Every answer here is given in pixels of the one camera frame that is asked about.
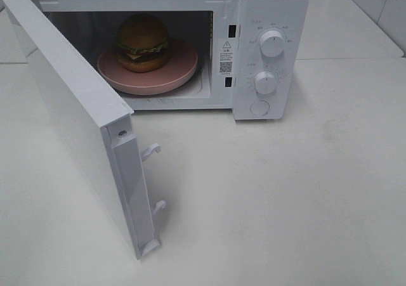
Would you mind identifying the round white door button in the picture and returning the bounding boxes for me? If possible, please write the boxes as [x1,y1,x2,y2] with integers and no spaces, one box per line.
[250,100,270,116]

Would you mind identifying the lower white microwave knob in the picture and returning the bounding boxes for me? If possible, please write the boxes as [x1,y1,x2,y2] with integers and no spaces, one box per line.
[254,71,278,94]

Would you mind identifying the pink round plate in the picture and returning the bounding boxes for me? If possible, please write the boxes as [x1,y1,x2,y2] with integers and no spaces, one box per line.
[97,39,198,96]

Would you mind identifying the upper white microwave knob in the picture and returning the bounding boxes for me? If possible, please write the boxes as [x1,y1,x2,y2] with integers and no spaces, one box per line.
[259,29,285,58]

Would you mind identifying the white microwave knob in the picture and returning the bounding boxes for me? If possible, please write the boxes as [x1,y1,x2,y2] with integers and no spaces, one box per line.
[254,71,278,94]
[259,29,285,58]

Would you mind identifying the burger with lettuce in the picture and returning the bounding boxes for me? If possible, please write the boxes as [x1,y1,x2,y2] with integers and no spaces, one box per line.
[115,13,171,73]

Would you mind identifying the white microwave oven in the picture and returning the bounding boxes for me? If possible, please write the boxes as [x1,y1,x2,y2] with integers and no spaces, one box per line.
[3,0,308,128]

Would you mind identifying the glass microwave turntable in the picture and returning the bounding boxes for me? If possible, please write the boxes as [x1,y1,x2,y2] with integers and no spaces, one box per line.
[116,64,204,98]

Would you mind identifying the white microwave door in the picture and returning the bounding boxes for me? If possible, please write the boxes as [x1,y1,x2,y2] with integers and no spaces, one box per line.
[4,0,166,258]

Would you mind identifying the white warning label sticker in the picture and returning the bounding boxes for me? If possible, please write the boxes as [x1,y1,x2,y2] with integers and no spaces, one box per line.
[218,38,236,75]

